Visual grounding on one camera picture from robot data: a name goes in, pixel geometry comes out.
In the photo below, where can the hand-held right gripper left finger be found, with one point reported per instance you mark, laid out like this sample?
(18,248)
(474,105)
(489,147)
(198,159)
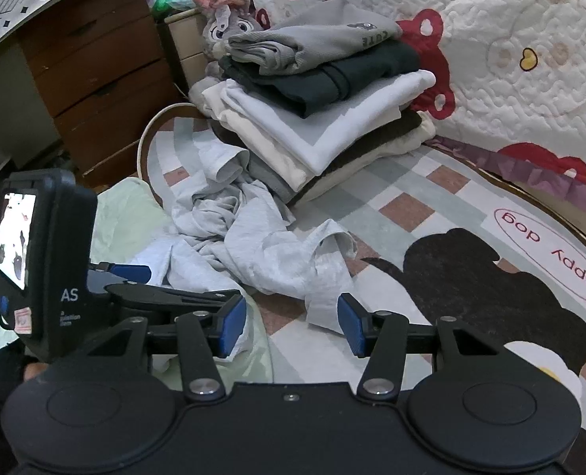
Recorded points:
(233,324)

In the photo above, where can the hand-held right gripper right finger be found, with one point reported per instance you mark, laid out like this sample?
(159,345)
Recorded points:
(350,326)

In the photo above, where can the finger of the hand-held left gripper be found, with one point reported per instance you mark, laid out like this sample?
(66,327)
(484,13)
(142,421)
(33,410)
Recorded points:
(174,298)
(129,272)

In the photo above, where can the light grey t-shirt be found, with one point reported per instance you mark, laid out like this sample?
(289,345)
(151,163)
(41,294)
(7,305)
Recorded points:
(253,247)

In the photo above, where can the stack of folded clothes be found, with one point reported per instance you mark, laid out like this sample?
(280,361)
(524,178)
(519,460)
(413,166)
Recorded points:
(352,74)

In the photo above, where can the light green cloth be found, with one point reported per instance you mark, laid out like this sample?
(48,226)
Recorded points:
(120,217)

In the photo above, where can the grey desk panel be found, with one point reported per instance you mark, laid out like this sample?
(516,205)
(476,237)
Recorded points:
(6,109)

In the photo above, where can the grey folded garment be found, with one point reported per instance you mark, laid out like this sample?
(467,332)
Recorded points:
(273,185)

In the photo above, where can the checked dog print mat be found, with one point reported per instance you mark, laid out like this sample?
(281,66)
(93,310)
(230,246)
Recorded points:
(421,193)

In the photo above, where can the brown wooden drawer cabinet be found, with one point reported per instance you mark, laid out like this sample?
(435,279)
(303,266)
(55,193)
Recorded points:
(100,84)

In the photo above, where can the cream folded garment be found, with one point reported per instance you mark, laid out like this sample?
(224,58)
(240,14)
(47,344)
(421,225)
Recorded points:
(412,141)
(268,156)

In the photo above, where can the white folded garment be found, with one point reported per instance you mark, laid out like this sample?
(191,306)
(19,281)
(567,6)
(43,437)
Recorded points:
(322,123)

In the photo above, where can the cream bedside cabinet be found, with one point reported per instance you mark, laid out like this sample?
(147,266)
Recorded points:
(189,44)

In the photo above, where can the patterned white tablecloth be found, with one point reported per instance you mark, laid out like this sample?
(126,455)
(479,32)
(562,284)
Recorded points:
(6,0)

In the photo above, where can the purple ruffled bed skirt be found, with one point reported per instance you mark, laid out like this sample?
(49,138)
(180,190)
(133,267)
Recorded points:
(545,173)

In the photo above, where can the grey plush rabbit toy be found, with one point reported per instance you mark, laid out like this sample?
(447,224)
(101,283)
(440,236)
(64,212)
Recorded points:
(223,24)

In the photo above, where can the bear print quilt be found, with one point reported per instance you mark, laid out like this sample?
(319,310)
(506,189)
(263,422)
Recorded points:
(520,99)

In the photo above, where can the grey folded sweatshirt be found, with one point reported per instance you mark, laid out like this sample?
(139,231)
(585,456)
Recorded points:
(322,34)

